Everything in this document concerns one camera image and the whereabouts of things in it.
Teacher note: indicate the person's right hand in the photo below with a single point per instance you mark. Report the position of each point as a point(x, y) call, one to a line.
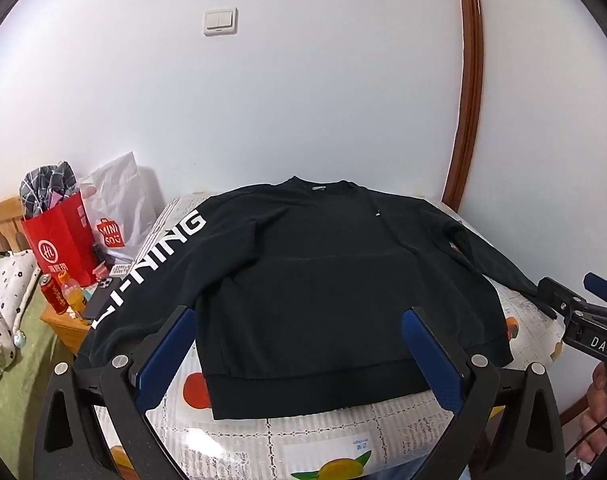
point(596, 410)

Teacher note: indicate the grey plaid cloth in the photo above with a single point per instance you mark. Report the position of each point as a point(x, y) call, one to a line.
point(46, 185)

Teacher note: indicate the red drink can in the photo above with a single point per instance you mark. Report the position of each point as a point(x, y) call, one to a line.
point(52, 294)

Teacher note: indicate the red paper bag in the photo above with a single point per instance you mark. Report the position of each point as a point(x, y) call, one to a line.
point(58, 240)

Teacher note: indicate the fruit print tablecloth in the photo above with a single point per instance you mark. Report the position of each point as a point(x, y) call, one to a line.
point(333, 430)

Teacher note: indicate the wooden nightstand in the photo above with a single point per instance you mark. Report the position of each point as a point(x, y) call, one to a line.
point(66, 330)

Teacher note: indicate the orange drink bottle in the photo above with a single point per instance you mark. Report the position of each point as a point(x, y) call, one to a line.
point(73, 296)

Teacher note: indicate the black sweatshirt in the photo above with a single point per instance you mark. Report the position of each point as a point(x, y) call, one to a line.
point(308, 285)

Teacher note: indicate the white floral cloth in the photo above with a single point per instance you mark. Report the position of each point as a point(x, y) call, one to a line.
point(6, 280)

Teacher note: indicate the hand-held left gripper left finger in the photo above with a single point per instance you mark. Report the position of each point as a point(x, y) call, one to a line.
point(166, 352)

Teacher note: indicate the black phone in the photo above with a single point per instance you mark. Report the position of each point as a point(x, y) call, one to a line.
point(97, 302)

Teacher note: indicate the wooden headboard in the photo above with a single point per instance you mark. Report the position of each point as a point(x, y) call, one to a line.
point(1, 225)

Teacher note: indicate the white light switch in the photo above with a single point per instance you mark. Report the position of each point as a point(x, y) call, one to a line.
point(220, 21)

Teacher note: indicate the green blanket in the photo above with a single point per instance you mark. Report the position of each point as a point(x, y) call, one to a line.
point(18, 395)

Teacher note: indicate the white plastic bag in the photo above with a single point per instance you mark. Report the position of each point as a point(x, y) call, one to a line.
point(121, 200)

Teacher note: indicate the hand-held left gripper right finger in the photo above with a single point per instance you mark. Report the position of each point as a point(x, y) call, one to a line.
point(428, 355)

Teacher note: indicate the brown wooden door frame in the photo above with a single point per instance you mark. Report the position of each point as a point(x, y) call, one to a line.
point(471, 85)

